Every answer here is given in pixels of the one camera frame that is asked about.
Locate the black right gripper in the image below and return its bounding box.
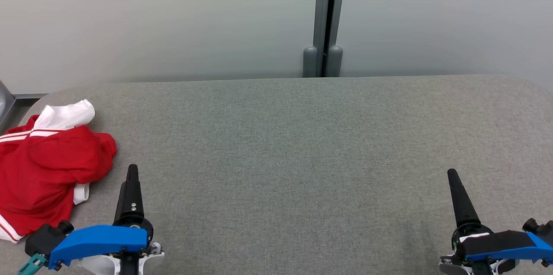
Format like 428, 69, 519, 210
447, 169, 493, 252

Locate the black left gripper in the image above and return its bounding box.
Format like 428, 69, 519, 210
113, 164, 154, 245

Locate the red Bulls basketball jersey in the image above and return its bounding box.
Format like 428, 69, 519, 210
0, 99, 95, 243

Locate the grey partition end leg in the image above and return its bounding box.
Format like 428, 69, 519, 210
0, 80, 16, 134

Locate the blue left camera bracket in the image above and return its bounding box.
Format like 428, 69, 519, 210
48, 225, 149, 269

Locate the blue camera bracket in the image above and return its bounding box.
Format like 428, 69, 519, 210
48, 225, 149, 269
457, 230, 553, 263

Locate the blue right camera bracket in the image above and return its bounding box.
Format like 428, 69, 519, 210
457, 230, 553, 263

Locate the teal left camera connector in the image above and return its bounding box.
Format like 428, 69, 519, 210
18, 253, 47, 275

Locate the grey metal partition post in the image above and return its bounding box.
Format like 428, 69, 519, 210
302, 0, 348, 78

